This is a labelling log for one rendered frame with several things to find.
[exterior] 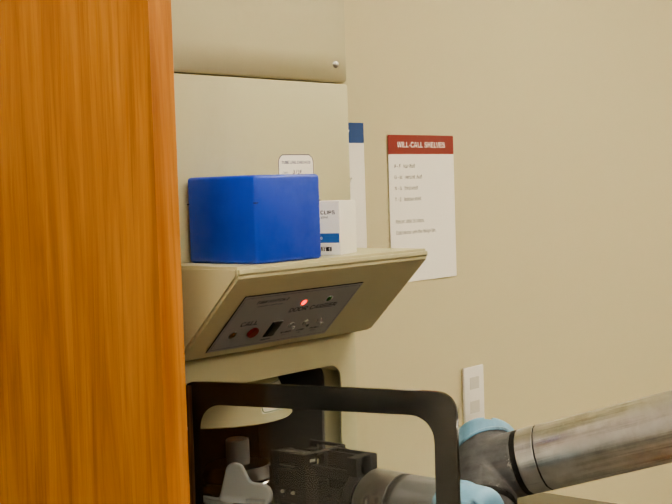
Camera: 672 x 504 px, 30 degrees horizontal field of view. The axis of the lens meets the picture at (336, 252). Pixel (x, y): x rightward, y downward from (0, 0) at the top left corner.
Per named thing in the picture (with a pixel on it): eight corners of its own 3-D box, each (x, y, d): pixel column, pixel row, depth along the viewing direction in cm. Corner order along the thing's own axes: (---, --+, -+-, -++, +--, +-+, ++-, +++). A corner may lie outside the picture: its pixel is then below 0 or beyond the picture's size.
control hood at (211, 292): (160, 361, 130) (156, 265, 130) (356, 328, 155) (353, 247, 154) (239, 369, 123) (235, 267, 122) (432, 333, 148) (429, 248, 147)
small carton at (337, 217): (299, 255, 141) (297, 201, 140) (316, 252, 145) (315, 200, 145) (340, 255, 139) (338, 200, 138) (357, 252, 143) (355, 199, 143)
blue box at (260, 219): (189, 263, 132) (185, 177, 132) (254, 257, 140) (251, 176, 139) (257, 264, 126) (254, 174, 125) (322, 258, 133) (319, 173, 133)
